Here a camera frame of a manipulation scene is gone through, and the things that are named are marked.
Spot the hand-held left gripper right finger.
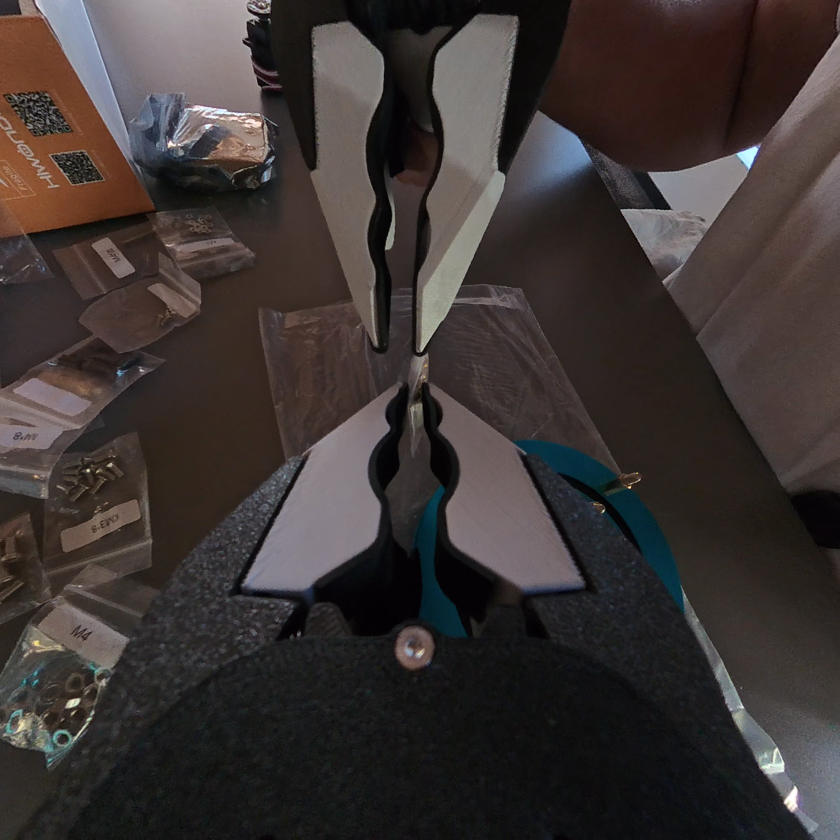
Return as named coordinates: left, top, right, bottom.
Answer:
left=421, top=382, right=586, bottom=595

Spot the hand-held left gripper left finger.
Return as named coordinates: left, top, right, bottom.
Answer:
left=238, top=384, right=406, bottom=599

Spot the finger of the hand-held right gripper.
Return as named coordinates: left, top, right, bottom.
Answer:
left=410, top=13, right=521, bottom=355
left=311, top=21, right=400, bottom=352

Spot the blue round metal base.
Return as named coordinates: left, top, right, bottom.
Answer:
left=413, top=438, right=686, bottom=641

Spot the large clear plastic bag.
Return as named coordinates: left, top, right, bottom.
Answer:
left=259, top=282, right=821, bottom=840

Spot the person's right forearm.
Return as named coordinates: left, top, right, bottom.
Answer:
left=538, top=0, right=805, bottom=173

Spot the grey desk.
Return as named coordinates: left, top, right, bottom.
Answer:
left=0, top=0, right=840, bottom=840

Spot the person's right hand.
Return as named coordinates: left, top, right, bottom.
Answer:
left=392, top=121, right=439, bottom=185

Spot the black servo motor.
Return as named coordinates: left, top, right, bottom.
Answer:
left=244, top=0, right=284, bottom=94

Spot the silver antistatic bag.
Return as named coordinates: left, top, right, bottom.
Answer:
left=128, top=92, right=280, bottom=193

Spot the crumpled clear plastic bag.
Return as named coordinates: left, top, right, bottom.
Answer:
left=620, top=206, right=706, bottom=283

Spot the pile of small screw bags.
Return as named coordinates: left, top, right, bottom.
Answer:
left=0, top=206, right=257, bottom=769

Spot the orange cardboard box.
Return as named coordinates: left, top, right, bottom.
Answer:
left=0, top=0, right=157, bottom=238

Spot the black strap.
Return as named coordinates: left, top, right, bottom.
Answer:
left=791, top=489, right=840, bottom=552

